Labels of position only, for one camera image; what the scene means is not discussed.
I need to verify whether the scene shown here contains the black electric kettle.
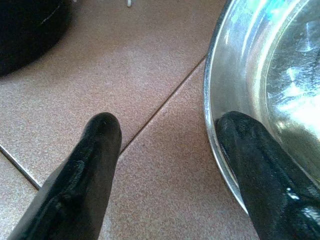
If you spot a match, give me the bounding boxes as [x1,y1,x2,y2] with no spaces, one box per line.
[0,0,74,78]

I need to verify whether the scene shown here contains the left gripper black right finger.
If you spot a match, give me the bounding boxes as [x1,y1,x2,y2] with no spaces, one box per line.
[215,110,320,240]

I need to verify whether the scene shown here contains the stainless steel bowl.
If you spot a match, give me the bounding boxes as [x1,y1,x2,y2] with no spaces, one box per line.
[203,0,320,217]

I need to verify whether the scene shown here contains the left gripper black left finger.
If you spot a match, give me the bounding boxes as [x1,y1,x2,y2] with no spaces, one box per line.
[6,111,123,240]

